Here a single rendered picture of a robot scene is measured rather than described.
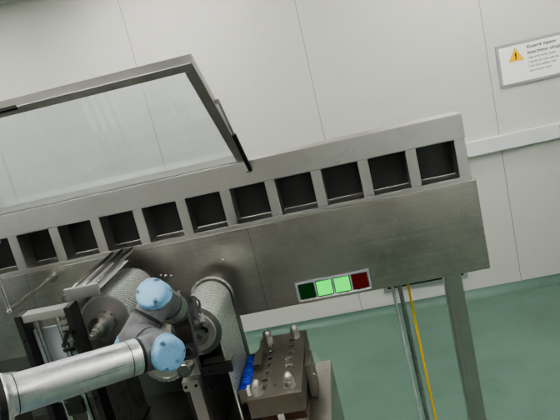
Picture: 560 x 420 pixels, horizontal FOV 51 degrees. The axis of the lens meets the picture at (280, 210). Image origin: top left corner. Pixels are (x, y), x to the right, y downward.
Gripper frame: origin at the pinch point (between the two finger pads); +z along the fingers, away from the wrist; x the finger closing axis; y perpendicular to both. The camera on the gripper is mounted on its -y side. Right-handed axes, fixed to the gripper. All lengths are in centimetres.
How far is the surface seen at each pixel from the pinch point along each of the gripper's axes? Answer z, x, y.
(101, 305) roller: -4.6, 27.4, 13.1
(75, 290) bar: -11.7, 31.6, 16.2
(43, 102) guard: -47, 22, 54
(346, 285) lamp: 32, -41, 18
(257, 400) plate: 14.6, -10.9, -17.0
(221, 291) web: 15.4, -3.0, 17.8
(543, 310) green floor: 255, -157, 51
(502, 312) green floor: 261, -132, 56
